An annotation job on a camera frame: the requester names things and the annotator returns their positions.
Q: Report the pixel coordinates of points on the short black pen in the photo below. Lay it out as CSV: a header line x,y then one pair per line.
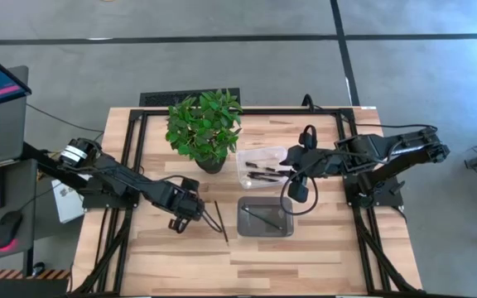
x,y
270,169

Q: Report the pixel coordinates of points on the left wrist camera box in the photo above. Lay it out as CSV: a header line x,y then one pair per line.
x,y
189,184

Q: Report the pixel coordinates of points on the long black mechanical pencil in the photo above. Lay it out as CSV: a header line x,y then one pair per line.
x,y
263,218

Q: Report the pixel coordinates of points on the black mouse red light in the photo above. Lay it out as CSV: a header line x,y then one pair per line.
x,y
7,227

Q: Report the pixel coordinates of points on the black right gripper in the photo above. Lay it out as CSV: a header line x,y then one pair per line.
x,y
321,161

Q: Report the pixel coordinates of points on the black caster wheel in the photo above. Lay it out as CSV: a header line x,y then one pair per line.
x,y
39,269

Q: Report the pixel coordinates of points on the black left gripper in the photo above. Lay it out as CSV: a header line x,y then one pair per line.
x,y
184,203

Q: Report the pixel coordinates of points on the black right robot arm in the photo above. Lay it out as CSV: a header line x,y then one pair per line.
x,y
404,157

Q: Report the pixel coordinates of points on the green potted plant black pot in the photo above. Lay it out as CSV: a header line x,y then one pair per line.
x,y
203,128

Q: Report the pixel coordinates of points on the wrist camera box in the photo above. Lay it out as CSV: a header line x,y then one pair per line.
x,y
189,184
298,192

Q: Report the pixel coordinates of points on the long black pen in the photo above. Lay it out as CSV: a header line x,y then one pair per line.
x,y
263,174
265,179

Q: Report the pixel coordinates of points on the black silver pen clear cap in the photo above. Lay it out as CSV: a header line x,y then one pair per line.
x,y
251,164

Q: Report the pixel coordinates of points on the white printed booklet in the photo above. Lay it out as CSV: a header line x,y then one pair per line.
x,y
66,207

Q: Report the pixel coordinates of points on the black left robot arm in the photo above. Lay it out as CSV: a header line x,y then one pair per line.
x,y
131,180

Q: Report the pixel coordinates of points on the black aluminium table frame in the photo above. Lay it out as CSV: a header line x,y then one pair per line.
x,y
284,111

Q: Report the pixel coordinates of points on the thin dark pencil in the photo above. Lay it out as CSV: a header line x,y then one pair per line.
x,y
221,223

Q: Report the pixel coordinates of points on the black floor grate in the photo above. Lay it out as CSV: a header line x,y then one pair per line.
x,y
155,98

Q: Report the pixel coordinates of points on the grey framed monitor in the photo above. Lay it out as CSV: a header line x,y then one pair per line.
x,y
13,124

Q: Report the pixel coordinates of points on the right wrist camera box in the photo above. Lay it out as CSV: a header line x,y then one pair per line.
x,y
298,192

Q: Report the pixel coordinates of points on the grey translucent plastic bin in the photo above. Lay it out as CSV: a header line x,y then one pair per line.
x,y
255,225

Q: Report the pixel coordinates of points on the grey side desk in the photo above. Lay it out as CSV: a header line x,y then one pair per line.
x,y
21,188

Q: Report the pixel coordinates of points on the clear plastic bin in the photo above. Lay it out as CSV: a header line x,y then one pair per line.
x,y
263,155

